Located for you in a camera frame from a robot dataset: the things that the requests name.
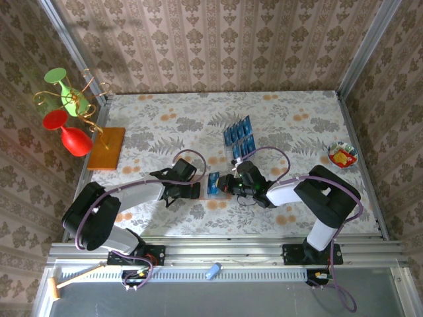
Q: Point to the green plastic wine glass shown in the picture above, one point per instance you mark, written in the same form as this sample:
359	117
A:
54	75

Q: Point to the red yellow candy packet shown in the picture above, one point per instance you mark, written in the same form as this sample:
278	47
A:
341	158

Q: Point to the red plastic wine glass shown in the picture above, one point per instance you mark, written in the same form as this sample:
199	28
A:
76	142

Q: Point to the clear acrylic card stand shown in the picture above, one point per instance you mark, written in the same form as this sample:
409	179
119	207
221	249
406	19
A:
233	156

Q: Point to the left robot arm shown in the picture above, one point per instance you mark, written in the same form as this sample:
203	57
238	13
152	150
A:
89	214

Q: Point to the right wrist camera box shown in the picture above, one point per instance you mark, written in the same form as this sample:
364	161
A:
237	164

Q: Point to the small candy bowl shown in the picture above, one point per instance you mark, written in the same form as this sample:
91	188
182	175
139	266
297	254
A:
343	164

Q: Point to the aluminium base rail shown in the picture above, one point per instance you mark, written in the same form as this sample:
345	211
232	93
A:
224	252

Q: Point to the small blue cylinder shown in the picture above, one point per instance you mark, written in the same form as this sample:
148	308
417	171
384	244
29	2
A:
213	271

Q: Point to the black power connector box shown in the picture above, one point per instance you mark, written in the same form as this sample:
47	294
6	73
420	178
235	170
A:
132	280
314	280

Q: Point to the wooden mallet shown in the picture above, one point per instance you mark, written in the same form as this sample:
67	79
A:
79	275

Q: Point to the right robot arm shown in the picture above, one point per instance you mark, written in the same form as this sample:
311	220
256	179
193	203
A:
333	198

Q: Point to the aluminium frame post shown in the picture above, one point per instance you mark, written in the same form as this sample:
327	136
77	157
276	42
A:
72	49
367	43

